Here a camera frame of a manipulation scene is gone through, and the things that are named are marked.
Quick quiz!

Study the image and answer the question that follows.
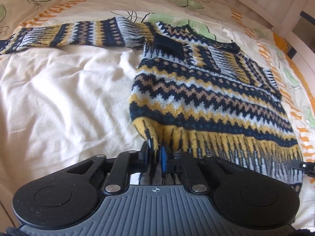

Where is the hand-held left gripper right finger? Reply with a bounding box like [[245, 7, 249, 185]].
[[160, 146, 247, 194]]

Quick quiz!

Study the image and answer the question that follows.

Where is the navy yellow patterned knit sweater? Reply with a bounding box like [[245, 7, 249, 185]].
[[0, 16, 304, 186]]

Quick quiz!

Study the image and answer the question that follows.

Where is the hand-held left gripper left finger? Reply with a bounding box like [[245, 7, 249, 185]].
[[66, 143, 149, 194]]

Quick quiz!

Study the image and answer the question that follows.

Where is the leaf print bed sheet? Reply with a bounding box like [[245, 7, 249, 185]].
[[0, 0, 315, 229]]

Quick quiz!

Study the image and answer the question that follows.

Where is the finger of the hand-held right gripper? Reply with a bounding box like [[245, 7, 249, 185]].
[[290, 159, 315, 177]]

